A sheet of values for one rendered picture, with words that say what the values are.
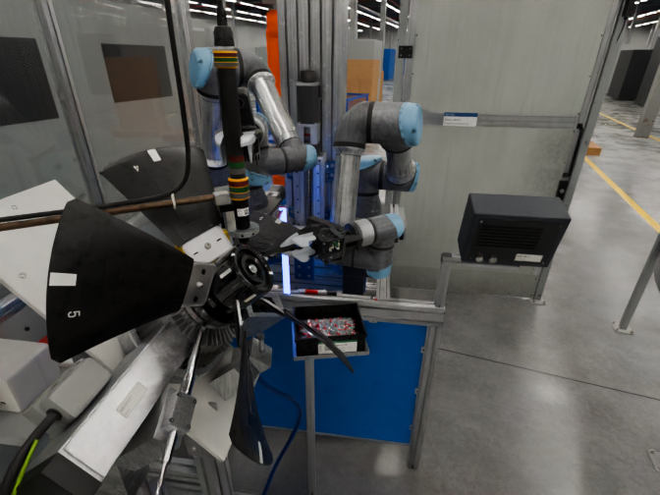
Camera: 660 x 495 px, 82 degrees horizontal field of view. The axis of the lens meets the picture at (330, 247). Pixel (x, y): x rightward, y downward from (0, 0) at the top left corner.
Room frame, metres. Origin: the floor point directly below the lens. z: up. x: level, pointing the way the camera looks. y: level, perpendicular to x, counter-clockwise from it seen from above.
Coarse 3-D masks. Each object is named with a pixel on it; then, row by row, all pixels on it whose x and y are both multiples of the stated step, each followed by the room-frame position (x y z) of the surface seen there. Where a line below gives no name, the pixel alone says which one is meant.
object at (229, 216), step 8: (216, 192) 0.76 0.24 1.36; (216, 200) 0.74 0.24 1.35; (224, 200) 0.75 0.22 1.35; (224, 208) 0.75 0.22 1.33; (232, 208) 0.75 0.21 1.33; (224, 216) 0.77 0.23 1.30; (232, 216) 0.76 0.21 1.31; (232, 224) 0.76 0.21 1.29; (256, 224) 0.80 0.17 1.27; (232, 232) 0.75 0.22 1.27; (240, 232) 0.75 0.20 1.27; (248, 232) 0.75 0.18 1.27; (256, 232) 0.77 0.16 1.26
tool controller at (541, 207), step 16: (480, 208) 1.01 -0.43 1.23; (496, 208) 1.01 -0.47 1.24; (512, 208) 1.01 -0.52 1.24; (528, 208) 1.01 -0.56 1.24; (544, 208) 1.01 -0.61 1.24; (560, 208) 1.00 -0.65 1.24; (464, 224) 1.08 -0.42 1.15; (480, 224) 0.99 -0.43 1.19; (496, 224) 0.99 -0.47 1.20; (512, 224) 0.98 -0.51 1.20; (528, 224) 0.97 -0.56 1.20; (544, 224) 0.97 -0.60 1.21; (560, 224) 0.96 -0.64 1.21; (464, 240) 1.05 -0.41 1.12; (480, 240) 1.01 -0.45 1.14; (496, 240) 1.00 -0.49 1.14; (512, 240) 0.99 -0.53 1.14; (528, 240) 0.99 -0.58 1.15; (544, 240) 0.98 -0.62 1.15; (560, 240) 0.98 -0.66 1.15; (464, 256) 1.03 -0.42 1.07; (480, 256) 1.00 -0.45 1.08; (496, 256) 1.02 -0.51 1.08; (512, 256) 1.01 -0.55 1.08; (528, 256) 1.00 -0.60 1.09; (544, 256) 0.99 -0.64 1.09
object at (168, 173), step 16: (128, 160) 0.80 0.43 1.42; (144, 160) 0.82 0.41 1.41; (160, 160) 0.83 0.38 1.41; (176, 160) 0.85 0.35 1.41; (192, 160) 0.87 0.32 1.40; (112, 176) 0.76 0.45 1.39; (128, 176) 0.78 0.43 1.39; (144, 176) 0.79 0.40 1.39; (160, 176) 0.80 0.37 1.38; (176, 176) 0.81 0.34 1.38; (192, 176) 0.83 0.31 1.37; (208, 176) 0.85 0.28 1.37; (128, 192) 0.75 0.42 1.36; (144, 192) 0.76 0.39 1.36; (160, 192) 0.77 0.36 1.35; (176, 192) 0.78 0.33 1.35; (192, 192) 0.79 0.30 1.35; (208, 192) 0.81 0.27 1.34; (160, 208) 0.75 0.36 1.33; (176, 208) 0.76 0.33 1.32; (192, 208) 0.76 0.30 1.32; (208, 208) 0.78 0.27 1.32; (160, 224) 0.73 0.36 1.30; (176, 224) 0.73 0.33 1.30; (192, 224) 0.74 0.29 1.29; (208, 224) 0.75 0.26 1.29; (176, 240) 0.71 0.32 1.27
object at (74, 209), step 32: (64, 224) 0.47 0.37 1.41; (96, 224) 0.51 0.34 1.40; (128, 224) 0.54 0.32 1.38; (64, 256) 0.45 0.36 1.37; (96, 256) 0.48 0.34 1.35; (128, 256) 0.52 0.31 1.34; (160, 256) 0.56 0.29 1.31; (64, 288) 0.43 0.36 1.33; (96, 288) 0.46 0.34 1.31; (128, 288) 0.50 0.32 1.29; (160, 288) 0.54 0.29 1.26; (64, 320) 0.41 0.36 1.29; (96, 320) 0.45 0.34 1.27; (128, 320) 0.49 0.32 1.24; (64, 352) 0.40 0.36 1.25
